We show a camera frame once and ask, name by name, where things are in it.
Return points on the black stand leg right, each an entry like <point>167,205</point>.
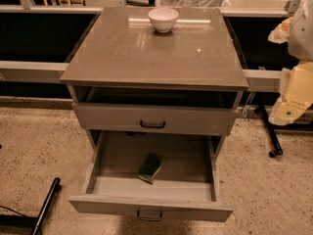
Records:
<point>277,149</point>

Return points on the white ceramic bowl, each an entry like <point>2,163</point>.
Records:
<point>163,19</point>

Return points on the open middle drawer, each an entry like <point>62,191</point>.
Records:
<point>186,186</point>

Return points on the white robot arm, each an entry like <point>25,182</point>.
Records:
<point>300,42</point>

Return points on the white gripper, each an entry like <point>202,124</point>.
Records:
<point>301,36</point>

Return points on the black upper drawer handle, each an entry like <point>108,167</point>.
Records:
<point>159,125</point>

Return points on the closed grey upper drawer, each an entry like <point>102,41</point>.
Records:
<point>179,120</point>

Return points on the grey metal rail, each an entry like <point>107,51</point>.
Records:
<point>208,76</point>

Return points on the black drawer handle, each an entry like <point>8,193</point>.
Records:
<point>153,216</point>
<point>159,125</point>

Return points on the black stand leg left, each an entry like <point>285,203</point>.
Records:
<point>33,223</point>

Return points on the black stand leg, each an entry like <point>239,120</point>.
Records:
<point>33,223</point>
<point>277,149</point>

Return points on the black middle drawer handle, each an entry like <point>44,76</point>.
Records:
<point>153,216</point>

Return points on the green yellow sponge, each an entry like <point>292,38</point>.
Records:
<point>150,168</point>

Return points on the grey drawer cabinet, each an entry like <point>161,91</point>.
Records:
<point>125,35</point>

